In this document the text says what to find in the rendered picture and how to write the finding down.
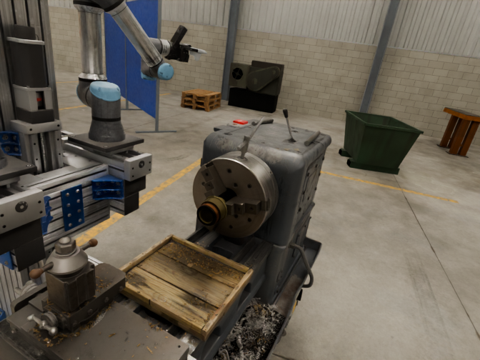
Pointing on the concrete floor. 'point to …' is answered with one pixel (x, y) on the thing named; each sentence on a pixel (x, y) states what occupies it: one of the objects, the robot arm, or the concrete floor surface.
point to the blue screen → (133, 59)
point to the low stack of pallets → (201, 99)
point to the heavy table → (459, 131)
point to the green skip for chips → (376, 141)
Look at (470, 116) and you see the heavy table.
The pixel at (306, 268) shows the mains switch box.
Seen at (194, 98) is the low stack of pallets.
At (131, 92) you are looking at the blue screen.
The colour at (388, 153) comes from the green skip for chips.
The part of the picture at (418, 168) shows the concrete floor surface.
